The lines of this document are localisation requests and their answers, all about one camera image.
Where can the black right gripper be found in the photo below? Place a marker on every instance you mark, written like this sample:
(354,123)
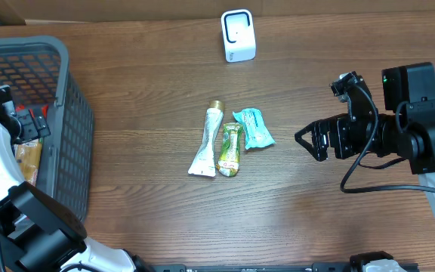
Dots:
(337,127)

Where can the white tube gold cap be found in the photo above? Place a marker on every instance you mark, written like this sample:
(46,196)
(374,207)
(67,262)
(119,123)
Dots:
(203,162)

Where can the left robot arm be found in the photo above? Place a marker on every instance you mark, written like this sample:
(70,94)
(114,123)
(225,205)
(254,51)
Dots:
(37,233)

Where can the grey plastic mesh basket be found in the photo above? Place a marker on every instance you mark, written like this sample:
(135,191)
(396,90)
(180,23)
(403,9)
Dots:
(37,71)

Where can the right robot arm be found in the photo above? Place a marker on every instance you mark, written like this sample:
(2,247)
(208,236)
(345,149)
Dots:
(407,129)

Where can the green snack packet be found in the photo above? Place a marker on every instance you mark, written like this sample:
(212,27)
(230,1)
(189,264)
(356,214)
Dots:
(229,158)

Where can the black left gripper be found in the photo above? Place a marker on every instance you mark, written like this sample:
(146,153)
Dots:
(41,125)

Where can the orange pasta package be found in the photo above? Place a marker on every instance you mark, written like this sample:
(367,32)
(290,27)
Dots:
(28,157)

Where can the teal wet wipes packet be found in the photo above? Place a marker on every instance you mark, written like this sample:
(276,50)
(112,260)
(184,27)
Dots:
(256,133)

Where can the white barcode scanner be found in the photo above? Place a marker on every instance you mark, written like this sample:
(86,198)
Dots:
(238,35)

